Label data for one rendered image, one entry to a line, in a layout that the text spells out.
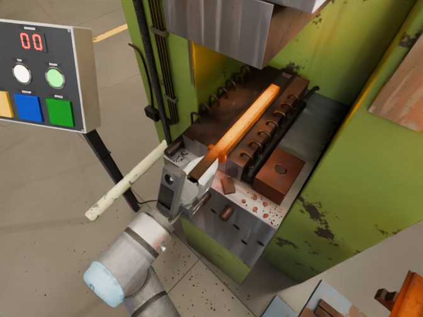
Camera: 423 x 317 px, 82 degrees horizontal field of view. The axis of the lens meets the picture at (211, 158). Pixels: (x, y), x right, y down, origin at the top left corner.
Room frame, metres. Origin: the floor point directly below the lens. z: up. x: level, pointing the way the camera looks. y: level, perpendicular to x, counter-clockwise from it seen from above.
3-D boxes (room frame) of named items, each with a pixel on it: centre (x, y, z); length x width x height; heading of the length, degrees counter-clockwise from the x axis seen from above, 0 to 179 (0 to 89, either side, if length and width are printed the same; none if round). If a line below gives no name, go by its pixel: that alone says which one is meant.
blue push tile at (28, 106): (0.53, 0.53, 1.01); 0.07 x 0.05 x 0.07; 79
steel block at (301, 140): (0.54, -0.17, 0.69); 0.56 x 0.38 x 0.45; 144
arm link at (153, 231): (0.17, 0.13, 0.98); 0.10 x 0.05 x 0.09; 54
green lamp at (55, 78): (0.56, 0.42, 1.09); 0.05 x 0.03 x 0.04; 54
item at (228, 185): (0.32, -0.05, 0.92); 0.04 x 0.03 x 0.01; 11
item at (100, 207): (0.52, 0.33, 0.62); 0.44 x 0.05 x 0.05; 144
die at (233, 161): (0.56, -0.12, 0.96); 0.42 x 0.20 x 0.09; 144
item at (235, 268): (0.54, -0.17, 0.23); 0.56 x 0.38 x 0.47; 144
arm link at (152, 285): (0.09, 0.18, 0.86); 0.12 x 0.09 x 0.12; 38
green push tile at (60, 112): (0.51, 0.43, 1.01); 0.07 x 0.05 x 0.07; 79
